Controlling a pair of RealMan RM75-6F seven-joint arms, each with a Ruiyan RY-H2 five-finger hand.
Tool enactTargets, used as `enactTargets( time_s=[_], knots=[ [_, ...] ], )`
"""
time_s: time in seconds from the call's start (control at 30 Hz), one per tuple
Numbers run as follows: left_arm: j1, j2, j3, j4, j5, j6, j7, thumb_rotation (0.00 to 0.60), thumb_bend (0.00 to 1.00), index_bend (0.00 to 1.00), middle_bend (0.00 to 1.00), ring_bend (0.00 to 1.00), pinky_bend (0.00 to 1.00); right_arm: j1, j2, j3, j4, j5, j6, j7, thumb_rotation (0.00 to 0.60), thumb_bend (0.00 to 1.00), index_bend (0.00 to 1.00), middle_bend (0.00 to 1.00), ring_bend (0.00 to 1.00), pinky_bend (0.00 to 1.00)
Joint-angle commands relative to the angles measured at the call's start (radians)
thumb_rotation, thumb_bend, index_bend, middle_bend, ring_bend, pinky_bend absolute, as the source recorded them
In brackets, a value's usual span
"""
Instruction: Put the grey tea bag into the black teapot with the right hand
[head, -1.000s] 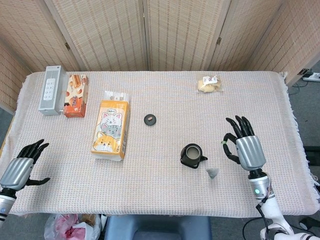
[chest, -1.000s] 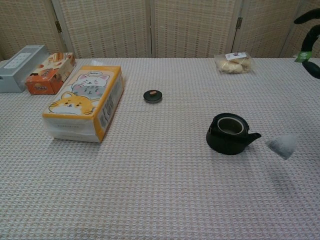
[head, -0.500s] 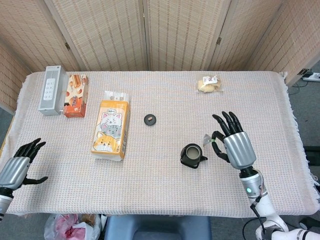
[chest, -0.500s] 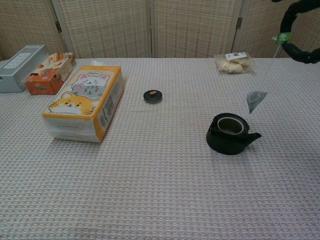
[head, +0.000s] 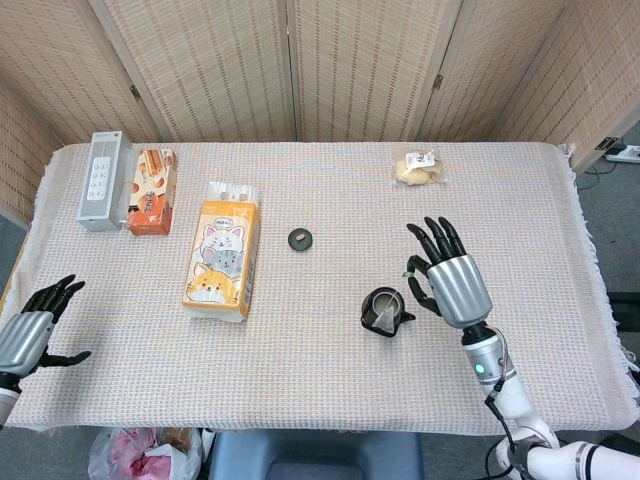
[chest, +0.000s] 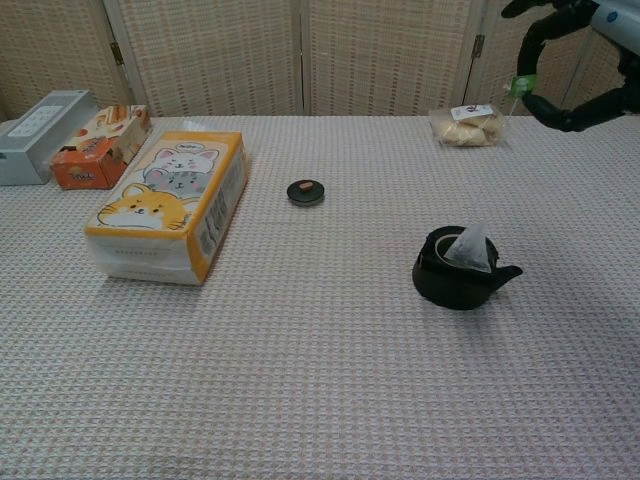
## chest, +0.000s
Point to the black teapot lid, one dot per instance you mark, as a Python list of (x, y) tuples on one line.
[(305, 197)]

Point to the grey power strip box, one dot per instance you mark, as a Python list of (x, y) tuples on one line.
[(30, 145)]

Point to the cat print tissue pack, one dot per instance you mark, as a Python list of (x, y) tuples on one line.
[(150, 210)]

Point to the clear bag of cookies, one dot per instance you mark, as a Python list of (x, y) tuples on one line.
[(467, 132)]

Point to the orange snack box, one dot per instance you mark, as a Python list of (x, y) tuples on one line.
[(85, 160)]

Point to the brass screen hinge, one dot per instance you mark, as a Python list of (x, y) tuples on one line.
[(116, 54), (479, 46)]

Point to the woven folding screen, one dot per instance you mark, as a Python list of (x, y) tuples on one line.
[(215, 55)]

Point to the woven pink white tablecloth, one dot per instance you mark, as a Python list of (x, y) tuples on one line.
[(320, 375)]

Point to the black teapot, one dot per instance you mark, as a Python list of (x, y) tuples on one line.
[(450, 292)]

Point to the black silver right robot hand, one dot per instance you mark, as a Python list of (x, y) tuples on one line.
[(615, 20)]

